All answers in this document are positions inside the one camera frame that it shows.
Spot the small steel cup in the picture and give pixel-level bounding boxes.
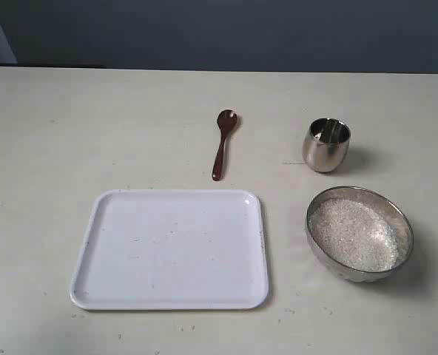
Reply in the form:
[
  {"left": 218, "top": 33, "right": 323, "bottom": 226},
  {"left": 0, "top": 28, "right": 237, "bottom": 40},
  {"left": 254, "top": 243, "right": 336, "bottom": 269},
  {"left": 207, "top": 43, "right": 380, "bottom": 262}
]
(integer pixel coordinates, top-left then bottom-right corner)
[{"left": 302, "top": 118, "right": 351, "bottom": 173}]

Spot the steel bowl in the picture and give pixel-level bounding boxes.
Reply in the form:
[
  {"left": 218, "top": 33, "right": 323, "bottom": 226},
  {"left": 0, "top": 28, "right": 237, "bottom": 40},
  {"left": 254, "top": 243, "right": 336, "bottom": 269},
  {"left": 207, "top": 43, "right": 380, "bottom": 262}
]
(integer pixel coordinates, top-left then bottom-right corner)
[{"left": 305, "top": 186, "right": 414, "bottom": 283}]

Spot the white rice in bowl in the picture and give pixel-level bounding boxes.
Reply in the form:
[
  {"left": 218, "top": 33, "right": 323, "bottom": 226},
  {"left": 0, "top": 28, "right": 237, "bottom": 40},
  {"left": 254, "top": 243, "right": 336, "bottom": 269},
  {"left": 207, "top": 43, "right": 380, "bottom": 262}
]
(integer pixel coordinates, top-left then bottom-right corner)
[{"left": 309, "top": 199, "right": 399, "bottom": 272}]

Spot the dark red wooden spoon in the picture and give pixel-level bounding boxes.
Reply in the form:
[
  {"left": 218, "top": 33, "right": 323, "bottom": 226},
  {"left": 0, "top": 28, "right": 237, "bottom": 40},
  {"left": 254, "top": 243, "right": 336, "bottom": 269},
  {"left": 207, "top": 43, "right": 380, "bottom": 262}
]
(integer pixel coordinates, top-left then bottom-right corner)
[{"left": 212, "top": 109, "right": 238, "bottom": 181}]

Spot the white rectangular plastic tray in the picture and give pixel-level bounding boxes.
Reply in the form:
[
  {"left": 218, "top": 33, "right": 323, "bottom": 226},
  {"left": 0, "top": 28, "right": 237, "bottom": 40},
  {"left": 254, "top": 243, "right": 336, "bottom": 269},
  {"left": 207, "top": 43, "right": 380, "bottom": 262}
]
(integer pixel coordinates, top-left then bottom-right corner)
[{"left": 70, "top": 189, "right": 269, "bottom": 311}]

